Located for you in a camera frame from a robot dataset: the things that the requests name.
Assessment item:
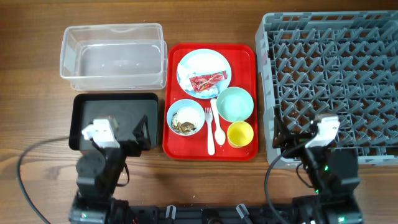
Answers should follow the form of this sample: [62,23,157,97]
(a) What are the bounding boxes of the yellow plastic cup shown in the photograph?
[227,121,254,148]

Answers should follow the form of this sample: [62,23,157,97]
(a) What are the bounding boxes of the rice and meat leftovers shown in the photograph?
[171,107,201,135]

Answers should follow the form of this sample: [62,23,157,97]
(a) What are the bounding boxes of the light blue food bowl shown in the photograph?
[166,99,205,136]

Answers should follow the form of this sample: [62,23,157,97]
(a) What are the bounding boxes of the mint green bowl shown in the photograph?
[216,86,254,123]

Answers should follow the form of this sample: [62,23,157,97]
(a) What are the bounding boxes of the red snack wrapper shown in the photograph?
[189,71,228,93]

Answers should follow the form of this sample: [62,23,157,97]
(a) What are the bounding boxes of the white napkin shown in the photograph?
[177,64,219,98]

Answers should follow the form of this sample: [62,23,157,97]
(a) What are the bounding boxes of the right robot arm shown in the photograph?
[268,113,364,223]

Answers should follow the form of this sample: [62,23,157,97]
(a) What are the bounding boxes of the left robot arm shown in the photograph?
[68,115,151,223]

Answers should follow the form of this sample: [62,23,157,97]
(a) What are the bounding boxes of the black waste tray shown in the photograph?
[68,93,159,151]

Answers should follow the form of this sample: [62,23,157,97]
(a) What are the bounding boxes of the grey dishwasher rack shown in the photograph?
[255,10,397,169]

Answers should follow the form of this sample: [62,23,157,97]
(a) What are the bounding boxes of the clear plastic waste bin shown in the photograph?
[60,23,168,91]

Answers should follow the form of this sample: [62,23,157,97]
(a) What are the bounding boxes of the white plastic spoon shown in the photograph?
[210,98,226,146]

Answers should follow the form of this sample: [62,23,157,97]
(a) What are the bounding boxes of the white plastic fork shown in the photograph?
[205,108,215,156]

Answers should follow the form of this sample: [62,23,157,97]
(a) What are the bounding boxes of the red serving tray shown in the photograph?
[162,44,259,161]

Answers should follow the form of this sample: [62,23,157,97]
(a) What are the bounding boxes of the light blue plate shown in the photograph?
[177,49,232,99]

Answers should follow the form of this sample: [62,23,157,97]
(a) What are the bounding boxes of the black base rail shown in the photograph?
[130,205,281,224]

